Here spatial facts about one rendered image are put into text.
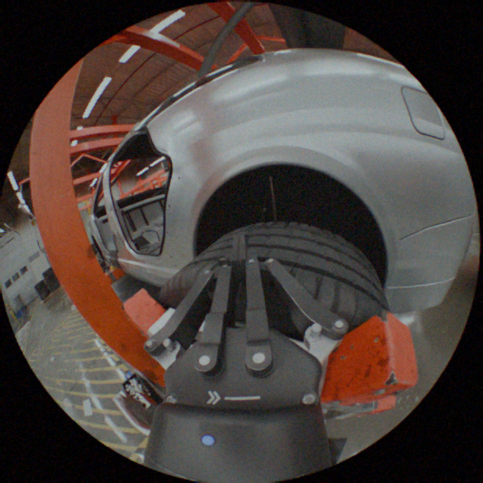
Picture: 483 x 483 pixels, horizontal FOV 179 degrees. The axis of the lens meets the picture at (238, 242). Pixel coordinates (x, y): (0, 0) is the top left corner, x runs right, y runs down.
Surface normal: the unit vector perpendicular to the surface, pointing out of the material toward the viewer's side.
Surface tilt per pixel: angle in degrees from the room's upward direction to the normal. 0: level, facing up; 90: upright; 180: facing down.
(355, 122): 90
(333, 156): 90
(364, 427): 0
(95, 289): 90
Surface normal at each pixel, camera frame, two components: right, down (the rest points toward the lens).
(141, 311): 0.46, -0.66
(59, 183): 0.88, -0.02
